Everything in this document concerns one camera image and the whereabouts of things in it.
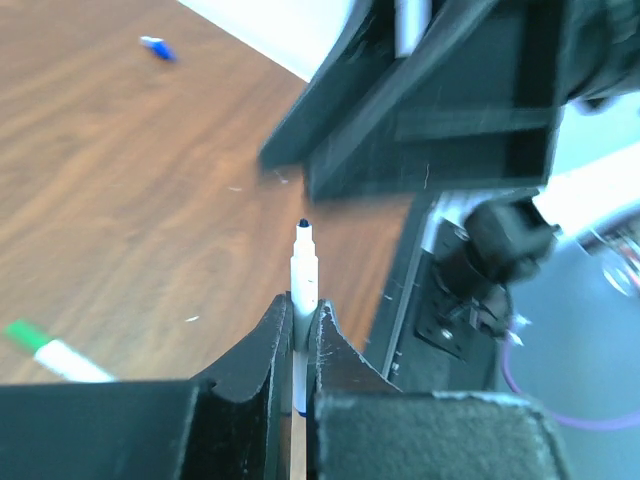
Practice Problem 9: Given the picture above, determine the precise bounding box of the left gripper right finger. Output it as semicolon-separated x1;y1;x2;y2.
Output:
306;300;570;479

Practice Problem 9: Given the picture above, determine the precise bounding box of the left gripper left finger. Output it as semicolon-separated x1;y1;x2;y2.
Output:
1;294;293;479

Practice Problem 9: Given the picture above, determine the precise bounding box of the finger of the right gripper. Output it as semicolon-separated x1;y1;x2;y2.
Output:
258;1;400;172
305;1;560;200

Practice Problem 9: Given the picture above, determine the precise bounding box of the grey pen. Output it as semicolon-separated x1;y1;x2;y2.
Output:
290;218;319;417

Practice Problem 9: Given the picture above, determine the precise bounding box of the white green pen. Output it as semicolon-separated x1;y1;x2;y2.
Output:
29;336;116;383

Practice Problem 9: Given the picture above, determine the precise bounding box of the blue pen cap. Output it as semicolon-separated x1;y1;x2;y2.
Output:
139;36;176;62

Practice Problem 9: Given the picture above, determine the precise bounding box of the green pen cap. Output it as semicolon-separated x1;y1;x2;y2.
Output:
3;320;52;352

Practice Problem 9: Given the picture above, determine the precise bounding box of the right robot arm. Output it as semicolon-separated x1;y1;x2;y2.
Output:
259;1;639;321

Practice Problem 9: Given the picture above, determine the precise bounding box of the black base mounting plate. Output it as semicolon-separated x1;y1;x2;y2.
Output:
364;192;497;392

